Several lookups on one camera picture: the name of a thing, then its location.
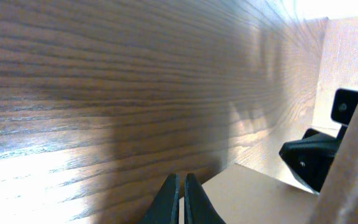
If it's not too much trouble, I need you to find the cardboard box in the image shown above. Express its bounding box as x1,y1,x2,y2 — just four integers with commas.
178,14,358,224

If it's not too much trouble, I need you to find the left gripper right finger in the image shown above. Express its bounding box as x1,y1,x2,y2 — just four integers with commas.
184,173,226,224

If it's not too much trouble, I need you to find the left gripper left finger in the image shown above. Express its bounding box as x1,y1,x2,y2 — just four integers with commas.
138,174,180,224

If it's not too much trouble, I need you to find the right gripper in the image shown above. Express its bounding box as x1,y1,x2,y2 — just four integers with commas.
278,88,358,193

